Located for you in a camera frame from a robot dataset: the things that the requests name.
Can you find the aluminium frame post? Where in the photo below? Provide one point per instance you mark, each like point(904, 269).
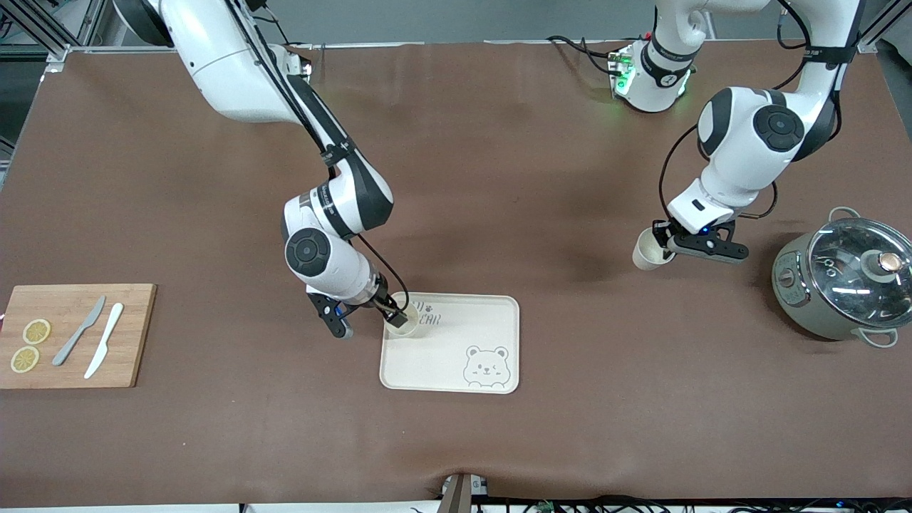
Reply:
point(883, 25)
point(92, 21)

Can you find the grey electric cooking pot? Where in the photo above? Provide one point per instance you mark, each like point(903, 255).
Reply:
point(801, 313)

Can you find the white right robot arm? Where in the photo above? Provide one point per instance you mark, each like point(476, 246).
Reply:
point(228, 64)

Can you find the bamboo cutting board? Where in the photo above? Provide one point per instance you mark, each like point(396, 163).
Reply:
point(28, 303)

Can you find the brown table mat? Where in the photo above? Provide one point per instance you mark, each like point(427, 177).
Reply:
point(499, 178)

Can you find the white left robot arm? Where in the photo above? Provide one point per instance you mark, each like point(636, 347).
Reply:
point(741, 142)

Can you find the yellow lemon slice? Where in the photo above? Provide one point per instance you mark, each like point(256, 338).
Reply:
point(25, 360)
point(36, 331)

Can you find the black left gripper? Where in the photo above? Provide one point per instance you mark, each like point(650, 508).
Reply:
point(661, 233)

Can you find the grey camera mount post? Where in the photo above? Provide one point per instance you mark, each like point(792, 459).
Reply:
point(459, 495)

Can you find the grey plastic knife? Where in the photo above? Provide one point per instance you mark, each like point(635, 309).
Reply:
point(68, 347)

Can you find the cream tray with bear print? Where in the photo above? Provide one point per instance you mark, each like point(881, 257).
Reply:
point(442, 356)

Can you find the white plastic knife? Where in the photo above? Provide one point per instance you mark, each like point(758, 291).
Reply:
point(112, 322)

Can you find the white paper cup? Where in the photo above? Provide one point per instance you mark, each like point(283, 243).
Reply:
point(645, 256)
point(407, 329)

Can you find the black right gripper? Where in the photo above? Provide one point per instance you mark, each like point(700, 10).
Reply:
point(382, 301)

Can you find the glass pot lid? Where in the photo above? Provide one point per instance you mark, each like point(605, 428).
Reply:
point(841, 285)

